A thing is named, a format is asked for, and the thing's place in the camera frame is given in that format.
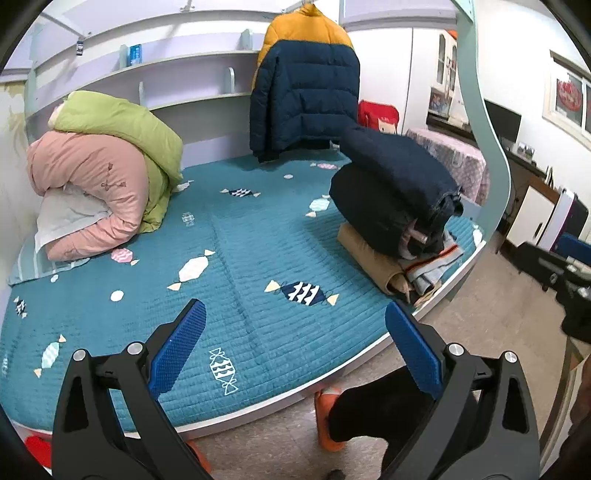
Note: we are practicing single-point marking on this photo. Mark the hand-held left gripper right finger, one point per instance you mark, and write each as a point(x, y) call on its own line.
point(415, 350)

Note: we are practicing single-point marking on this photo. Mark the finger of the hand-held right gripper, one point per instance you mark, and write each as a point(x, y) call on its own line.
point(538, 265)

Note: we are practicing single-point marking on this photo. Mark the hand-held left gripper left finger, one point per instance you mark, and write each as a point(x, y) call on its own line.
point(178, 344)

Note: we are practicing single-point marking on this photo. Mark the dark navy garment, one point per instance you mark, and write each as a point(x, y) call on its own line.
point(397, 166)

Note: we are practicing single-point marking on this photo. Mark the white drawer cabinet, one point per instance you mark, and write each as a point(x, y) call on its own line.
point(528, 217)

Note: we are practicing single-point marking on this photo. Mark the white and purple case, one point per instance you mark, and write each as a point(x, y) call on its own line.
point(565, 217)

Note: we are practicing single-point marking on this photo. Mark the person's black trouser leg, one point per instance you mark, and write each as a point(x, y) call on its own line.
point(374, 410)

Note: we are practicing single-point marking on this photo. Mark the grey striped folded sweater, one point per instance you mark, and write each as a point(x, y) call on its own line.
point(429, 270)

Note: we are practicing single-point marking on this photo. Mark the tan folded pants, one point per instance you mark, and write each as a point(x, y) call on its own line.
point(369, 258)

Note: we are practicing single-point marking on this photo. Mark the orange slipper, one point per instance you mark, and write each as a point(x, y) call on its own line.
point(325, 420)
point(201, 457)

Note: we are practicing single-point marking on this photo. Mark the teal candy-print bed quilt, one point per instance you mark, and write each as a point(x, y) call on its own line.
point(258, 240)

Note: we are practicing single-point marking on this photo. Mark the table with patterned cloth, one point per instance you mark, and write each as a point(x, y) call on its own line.
point(448, 152)

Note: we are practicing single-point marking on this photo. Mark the black monitor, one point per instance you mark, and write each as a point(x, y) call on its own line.
point(503, 122)

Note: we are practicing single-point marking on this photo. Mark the dark navy folded coat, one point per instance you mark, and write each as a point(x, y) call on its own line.
point(369, 207)

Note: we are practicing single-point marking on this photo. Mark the striped pillow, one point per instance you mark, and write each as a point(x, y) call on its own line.
point(32, 265)

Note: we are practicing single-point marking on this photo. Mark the white pillow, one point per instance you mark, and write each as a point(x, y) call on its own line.
point(64, 214)

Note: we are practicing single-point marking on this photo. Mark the red object under bed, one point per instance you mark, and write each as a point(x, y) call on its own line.
point(39, 450)

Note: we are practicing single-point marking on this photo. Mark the white glass-door cabinet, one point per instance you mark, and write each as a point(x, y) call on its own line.
point(445, 78)

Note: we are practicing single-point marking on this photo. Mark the red bag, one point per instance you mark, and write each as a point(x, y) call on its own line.
point(378, 117)

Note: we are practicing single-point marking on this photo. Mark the green duvet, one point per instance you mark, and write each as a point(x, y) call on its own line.
point(124, 124)

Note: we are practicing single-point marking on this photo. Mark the navy and yellow puffer jacket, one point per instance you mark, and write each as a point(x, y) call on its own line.
point(304, 92)

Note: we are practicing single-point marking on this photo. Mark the small blue box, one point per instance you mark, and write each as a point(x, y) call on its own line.
point(134, 55)

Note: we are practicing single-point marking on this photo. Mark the pale green bed post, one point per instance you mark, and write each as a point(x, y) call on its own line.
point(485, 115)

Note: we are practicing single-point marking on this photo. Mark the lavender wall shelf unit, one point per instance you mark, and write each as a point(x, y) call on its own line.
point(184, 69)

